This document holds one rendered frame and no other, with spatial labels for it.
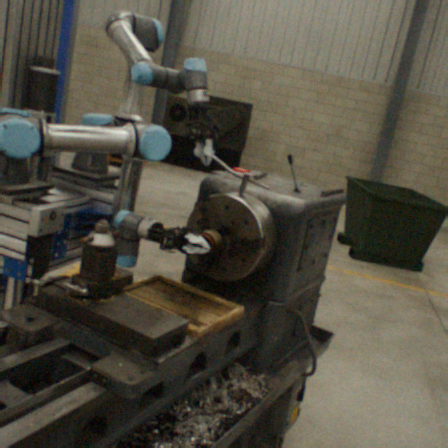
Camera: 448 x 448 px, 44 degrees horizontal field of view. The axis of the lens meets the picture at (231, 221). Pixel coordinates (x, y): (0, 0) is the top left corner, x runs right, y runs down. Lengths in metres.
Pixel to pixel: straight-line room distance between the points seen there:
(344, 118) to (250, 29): 2.72
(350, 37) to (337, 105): 1.37
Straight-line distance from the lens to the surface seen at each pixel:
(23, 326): 1.52
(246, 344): 2.07
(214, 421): 1.84
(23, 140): 1.74
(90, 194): 2.29
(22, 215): 1.85
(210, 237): 1.83
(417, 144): 12.06
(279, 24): 12.20
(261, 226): 1.89
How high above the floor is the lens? 1.57
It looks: 13 degrees down
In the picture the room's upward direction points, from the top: 12 degrees clockwise
